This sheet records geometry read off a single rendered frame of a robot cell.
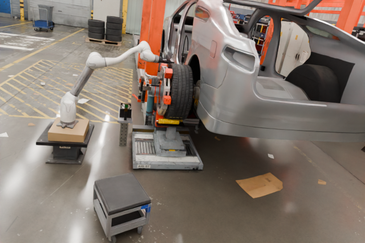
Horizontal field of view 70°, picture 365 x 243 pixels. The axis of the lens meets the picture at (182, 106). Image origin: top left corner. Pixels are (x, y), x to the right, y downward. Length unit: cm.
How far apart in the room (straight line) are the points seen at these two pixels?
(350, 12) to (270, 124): 256
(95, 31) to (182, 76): 878
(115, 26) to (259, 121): 948
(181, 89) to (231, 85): 76
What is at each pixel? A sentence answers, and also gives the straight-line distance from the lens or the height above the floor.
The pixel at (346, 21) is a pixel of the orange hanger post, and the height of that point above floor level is 196.
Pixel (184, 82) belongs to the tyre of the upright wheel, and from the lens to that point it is 283.
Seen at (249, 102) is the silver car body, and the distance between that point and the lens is 223.
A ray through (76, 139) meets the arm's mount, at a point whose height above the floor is 34.
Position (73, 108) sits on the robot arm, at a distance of 303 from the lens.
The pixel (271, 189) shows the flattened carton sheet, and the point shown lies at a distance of 330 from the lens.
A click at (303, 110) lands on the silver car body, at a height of 113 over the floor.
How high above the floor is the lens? 177
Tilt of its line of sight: 20 degrees down
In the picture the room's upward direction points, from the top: 9 degrees clockwise
